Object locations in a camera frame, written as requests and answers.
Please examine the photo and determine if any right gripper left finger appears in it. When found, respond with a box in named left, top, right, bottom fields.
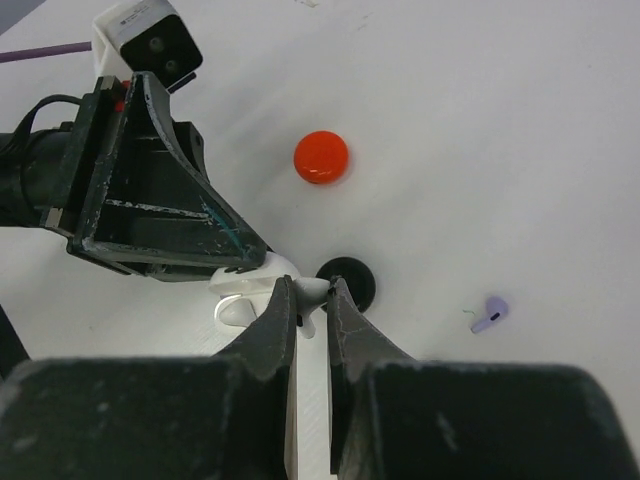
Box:
left=1, top=276, right=296, bottom=479

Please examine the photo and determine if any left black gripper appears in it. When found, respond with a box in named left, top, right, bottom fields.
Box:
left=1, top=72, right=270, bottom=280

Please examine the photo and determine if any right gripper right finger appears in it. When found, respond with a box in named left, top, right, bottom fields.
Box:
left=327, top=278, right=639, bottom=479

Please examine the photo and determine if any white earbud case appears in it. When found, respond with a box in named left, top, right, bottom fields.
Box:
left=208, top=252, right=300, bottom=332

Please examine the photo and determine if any red earbud case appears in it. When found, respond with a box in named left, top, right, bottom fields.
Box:
left=293, top=130, right=349, bottom=185

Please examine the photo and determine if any white earbud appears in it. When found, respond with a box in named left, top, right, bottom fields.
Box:
left=293, top=277, right=330, bottom=339

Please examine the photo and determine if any black earbud case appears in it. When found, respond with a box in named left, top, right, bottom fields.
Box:
left=316, top=256, right=377, bottom=313

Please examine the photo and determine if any purple earbud far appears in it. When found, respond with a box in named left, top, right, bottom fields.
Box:
left=470, top=296, right=509, bottom=334

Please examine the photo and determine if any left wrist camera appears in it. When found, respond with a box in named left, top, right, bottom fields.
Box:
left=91, top=0, right=203, bottom=93

